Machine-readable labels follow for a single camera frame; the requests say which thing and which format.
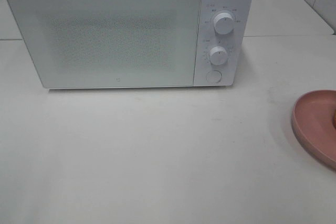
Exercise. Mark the white microwave door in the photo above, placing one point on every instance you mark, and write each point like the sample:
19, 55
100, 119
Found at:
110, 43

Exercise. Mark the pink round plate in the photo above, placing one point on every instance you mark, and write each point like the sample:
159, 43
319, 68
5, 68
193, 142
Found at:
311, 122

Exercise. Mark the white microwave knob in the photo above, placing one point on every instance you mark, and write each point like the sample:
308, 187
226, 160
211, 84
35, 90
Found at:
218, 55
223, 22

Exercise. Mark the round white door-release button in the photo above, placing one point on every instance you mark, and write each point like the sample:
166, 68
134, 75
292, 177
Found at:
214, 76

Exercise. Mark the lower white microwave knob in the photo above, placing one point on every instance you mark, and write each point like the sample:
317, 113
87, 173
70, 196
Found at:
218, 55

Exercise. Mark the upper white microwave knob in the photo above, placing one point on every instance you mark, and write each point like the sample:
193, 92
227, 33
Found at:
223, 22

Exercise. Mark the burger with lettuce and tomato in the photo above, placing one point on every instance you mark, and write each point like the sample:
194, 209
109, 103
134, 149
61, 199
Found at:
334, 119

